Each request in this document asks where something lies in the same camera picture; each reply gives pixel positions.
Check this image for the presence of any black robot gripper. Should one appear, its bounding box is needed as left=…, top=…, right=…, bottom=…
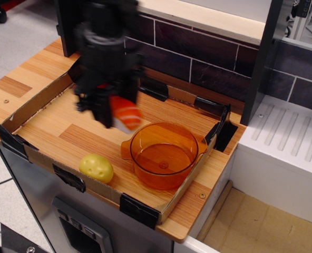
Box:
left=74, top=36, right=144, bottom=129

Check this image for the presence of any salmon nigiri sushi toy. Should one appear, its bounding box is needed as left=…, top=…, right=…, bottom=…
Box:
left=109, top=95, right=142, bottom=133

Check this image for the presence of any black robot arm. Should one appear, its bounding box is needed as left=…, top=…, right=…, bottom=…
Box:
left=74, top=1, right=144, bottom=128

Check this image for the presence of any orange transparent plastic pot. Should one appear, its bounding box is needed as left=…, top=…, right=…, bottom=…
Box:
left=121, top=122, right=208, bottom=190

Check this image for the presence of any cardboard fence with black tape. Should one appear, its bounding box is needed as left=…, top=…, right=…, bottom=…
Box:
left=0, top=72, right=243, bottom=240

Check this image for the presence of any red chili pepper toy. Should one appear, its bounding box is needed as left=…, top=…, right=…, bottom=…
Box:
left=97, top=83, right=109, bottom=89

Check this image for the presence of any yellow potato toy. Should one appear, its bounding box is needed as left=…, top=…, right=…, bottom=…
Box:
left=79, top=154, right=114, bottom=184

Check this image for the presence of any toy oven front panel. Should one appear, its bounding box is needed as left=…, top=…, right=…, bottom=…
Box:
left=52, top=197, right=113, bottom=252

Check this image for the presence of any white toy sink drainboard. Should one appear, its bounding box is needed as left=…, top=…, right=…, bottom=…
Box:
left=238, top=95, right=312, bottom=178

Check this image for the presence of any dark grey vertical post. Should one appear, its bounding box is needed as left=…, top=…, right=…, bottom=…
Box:
left=240, top=1, right=288, bottom=125

